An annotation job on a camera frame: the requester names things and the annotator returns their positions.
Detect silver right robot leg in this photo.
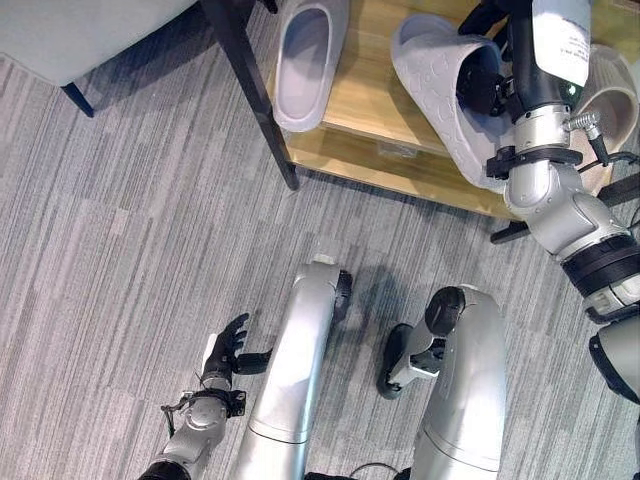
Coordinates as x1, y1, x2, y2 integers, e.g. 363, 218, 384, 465
376, 283, 509, 480

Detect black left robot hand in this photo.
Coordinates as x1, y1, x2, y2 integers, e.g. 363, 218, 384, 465
201, 312, 274, 392

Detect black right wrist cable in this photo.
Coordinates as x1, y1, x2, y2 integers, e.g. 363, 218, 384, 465
567, 112, 640, 174

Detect black robot waist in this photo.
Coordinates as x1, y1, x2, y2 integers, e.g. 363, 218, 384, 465
303, 462, 412, 480

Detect light grey smooth slipper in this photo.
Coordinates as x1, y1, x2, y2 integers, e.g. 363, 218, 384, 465
271, 0, 351, 134

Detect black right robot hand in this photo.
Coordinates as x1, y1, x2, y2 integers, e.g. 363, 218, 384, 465
457, 0, 594, 124

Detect silver left robot leg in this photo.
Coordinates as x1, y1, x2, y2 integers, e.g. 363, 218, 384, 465
228, 253, 354, 480

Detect wooden shoe rack black frame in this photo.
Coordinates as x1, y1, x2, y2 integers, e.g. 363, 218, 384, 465
199, 0, 640, 246

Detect grey embossed slipper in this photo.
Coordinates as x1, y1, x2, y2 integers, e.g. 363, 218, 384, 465
389, 13, 527, 195

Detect silver robot leg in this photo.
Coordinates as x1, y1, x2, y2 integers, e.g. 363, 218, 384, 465
376, 283, 509, 480
228, 253, 354, 480

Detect beige slipper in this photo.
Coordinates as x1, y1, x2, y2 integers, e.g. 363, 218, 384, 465
572, 43, 640, 157

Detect white upholstered seat black legs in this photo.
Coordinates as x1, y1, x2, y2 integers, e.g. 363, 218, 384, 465
0, 0, 202, 120

